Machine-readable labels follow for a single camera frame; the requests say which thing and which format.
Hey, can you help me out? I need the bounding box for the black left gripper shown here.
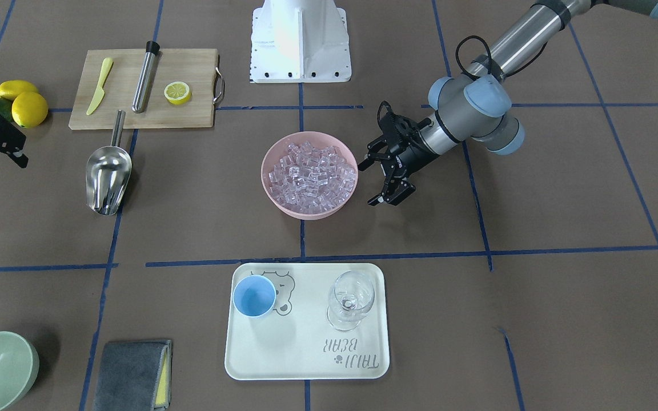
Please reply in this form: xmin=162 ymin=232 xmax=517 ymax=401
xmin=358 ymin=112 xmax=439 ymax=206

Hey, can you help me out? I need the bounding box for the metal ice scoop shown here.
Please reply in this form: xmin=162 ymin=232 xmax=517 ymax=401
xmin=85 ymin=110 xmax=133 ymax=216

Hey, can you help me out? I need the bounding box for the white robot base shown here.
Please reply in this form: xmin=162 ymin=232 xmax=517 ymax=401
xmin=249 ymin=1 xmax=352 ymax=83

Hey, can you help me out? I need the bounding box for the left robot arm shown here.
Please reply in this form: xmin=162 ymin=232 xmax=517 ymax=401
xmin=358 ymin=1 xmax=596 ymax=206

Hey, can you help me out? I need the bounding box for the pile of clear ice cubes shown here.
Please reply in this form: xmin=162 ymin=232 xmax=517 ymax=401
xmin=267 ymin=142 xmax=358 ymax=214

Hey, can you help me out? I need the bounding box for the light blue plastic cup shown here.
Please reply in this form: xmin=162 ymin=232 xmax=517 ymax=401
xmin=232 ymin=275 xmax=277 ymax=318

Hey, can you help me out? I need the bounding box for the whole yellow lemon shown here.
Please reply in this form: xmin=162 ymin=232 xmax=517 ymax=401
xmin=11 ymin=91 xmax=49 ymax=128

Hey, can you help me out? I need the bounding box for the pink bowl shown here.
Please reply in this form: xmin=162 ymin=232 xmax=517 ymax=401
xmin=260 ymin=132 xmax=359 ymax=220

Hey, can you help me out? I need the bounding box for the clear wine glass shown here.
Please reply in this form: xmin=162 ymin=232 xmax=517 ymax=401
xmin=327 ymin=271 xmax=376 ymax=332

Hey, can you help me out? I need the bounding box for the yellow plastic knife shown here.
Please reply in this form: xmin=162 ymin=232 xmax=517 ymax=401
xmin=86 ymin=57 xmax=113 ymax=115

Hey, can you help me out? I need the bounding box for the steel cylinder rod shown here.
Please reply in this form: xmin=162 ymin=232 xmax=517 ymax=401
xmin=131 ymin=40 xmax=161 ymax=114

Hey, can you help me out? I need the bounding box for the lemon half slice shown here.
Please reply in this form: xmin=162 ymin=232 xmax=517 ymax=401
xmin=163 ymin=81 xmax=192 ymax=105

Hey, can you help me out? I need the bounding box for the white bear tray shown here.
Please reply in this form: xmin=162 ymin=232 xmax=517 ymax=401
xmin=224 ymin=263 xmax=391 ymax=380

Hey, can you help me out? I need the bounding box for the wooden cutting board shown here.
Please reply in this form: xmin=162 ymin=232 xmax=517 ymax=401
xmin=70 ymin=49 xmax=219 ymax=131

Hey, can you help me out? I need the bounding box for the grey folded cloth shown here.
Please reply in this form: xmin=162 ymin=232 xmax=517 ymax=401
xmin=93 ymin=339 xmax=172 ymax=410

